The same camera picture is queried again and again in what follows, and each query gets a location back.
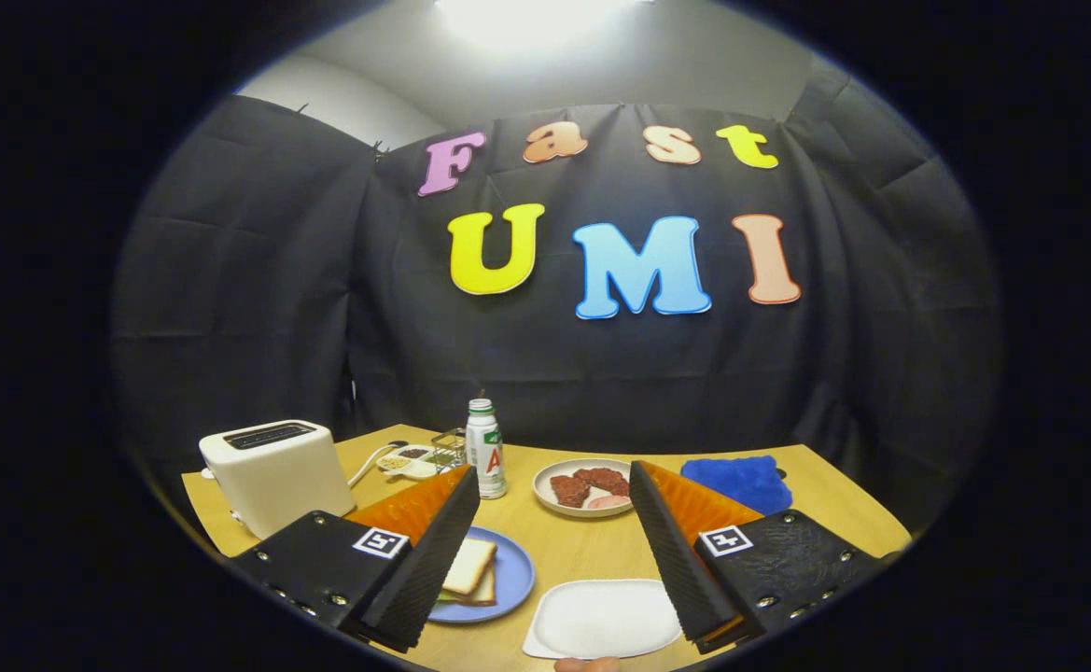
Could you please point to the toasted bread slice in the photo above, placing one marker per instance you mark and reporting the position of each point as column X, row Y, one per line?
column 468, row 565

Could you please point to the brown meat slice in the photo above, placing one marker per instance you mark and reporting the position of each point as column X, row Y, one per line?
column 569, row 491
column 606, row 480

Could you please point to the blue round plate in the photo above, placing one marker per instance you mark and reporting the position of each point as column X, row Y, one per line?
column 512, row 569

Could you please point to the white drink bottle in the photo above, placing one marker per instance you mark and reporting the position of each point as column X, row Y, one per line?
column 486, row 457

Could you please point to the beige round plate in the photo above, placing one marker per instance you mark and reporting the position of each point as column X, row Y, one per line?
column 542, row 485

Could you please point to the white bread slice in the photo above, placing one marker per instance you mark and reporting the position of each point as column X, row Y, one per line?
column 487, row 590

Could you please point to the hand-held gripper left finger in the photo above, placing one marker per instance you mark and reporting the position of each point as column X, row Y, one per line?
column 433, row 560

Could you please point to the white square plate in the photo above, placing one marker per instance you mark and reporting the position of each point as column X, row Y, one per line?
column 601, row 621

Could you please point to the white compartment condiment dish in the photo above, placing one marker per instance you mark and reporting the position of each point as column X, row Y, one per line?
column 405, row 464

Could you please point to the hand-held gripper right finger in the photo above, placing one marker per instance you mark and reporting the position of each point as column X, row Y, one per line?
column 676, row 560

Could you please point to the pink ham slice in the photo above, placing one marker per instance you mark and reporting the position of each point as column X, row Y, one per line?
column 610, row 502

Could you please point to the white toaster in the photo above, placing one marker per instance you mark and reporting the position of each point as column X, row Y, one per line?
column 274, row 485

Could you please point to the blue folded towel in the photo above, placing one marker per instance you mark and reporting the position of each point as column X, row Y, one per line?
column 741, row 481

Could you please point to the black backdrop cloth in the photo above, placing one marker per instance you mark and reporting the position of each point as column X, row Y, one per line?
column 228, row 280

